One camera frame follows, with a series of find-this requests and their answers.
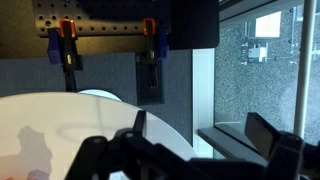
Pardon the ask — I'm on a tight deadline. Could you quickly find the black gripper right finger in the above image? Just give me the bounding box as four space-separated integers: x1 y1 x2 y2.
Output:
244 112 320 180

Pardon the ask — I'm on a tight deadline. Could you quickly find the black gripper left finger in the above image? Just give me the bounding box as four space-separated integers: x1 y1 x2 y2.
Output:
64 109 201 180

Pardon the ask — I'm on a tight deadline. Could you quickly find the white handrail tube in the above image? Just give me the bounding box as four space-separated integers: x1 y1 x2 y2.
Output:
293 0 318 139

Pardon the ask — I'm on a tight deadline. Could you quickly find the orange blue bar clamp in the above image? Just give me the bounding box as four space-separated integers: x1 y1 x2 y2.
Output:
46 18 84 94
142 17 169 89

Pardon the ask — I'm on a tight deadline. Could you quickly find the black perforated mounting board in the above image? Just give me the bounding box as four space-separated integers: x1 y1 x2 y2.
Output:
32 0 173 38

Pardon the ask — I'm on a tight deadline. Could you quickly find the black flat panel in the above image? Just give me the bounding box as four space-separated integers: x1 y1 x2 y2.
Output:
168 0 220 51

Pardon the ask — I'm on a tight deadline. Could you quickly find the white table pedestal base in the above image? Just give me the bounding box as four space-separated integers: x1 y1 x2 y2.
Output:
77 88 123 103

